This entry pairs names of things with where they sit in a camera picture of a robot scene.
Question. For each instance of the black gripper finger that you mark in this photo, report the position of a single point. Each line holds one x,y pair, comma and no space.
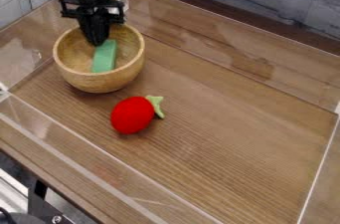
102,31
87,28

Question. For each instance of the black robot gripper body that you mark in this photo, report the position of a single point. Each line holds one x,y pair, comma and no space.
72,9

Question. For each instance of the brown wooden bowl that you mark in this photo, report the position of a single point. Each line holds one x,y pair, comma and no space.
74,57

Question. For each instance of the green rectangular block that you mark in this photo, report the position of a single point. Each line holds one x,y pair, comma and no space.
104,57

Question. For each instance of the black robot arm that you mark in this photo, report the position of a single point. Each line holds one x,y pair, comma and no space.
95,15

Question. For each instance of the red plush strawberry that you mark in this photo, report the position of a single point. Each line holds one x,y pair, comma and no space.
134,113

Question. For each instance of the clear acrylic tray wall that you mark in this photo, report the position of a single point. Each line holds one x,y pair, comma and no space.
114,192

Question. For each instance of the black table leg bracket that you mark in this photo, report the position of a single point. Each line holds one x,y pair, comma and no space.
42,212

